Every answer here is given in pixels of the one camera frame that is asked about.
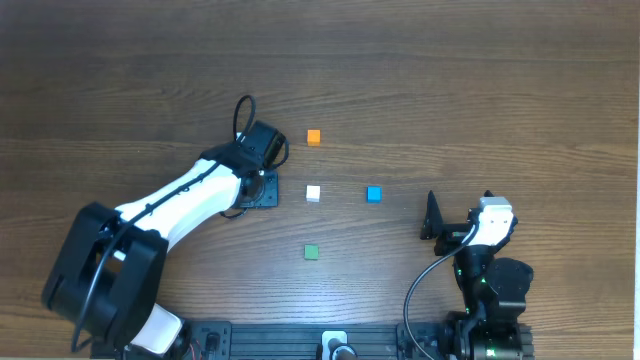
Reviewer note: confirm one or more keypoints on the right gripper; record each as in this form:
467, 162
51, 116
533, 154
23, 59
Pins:
452, 237

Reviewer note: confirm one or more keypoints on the blue cube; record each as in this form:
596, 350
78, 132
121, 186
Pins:
374, 194

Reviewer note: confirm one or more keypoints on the green cube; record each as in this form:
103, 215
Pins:
311, 251

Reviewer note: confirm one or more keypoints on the orange cube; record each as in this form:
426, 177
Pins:
313, 137

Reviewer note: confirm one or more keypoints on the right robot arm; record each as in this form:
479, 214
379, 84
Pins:
505, 285

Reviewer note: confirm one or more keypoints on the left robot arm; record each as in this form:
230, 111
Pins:
200, 200

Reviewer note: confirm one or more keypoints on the white cube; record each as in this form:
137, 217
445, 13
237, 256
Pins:
313, 192

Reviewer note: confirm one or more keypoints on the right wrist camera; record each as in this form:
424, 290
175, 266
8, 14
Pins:
492, 220

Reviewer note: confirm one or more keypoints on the mounting rail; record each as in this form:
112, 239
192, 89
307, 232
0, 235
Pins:
280, 342

